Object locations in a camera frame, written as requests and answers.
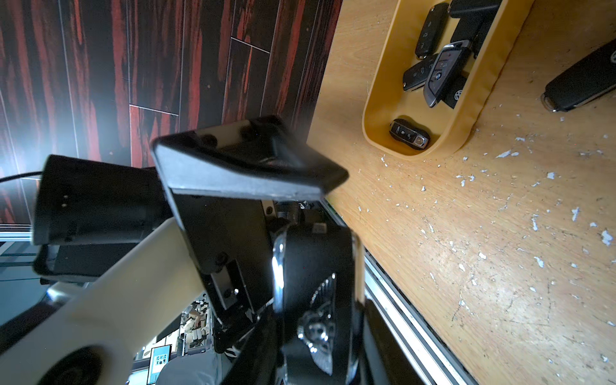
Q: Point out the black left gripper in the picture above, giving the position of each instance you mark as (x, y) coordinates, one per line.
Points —
(209, 175)

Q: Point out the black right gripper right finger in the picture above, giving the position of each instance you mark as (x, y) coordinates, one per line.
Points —
(382, 360)

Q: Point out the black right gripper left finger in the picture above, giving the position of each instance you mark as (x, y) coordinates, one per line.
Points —
(257, 362)

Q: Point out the yellow storage tray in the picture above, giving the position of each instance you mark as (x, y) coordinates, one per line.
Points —
(449, 123)

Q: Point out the glossy black car key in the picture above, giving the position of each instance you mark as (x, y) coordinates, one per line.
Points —
(403, 131)

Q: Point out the black car key with ring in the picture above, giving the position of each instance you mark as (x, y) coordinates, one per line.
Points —
(448, 65)

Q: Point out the black flip car key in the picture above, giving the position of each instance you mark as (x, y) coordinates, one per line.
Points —
(587, 80)

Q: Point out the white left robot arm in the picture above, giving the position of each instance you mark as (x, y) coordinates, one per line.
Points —
(88, 212)

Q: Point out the aluminium rail frame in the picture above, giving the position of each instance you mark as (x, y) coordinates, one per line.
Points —
(425, 350)

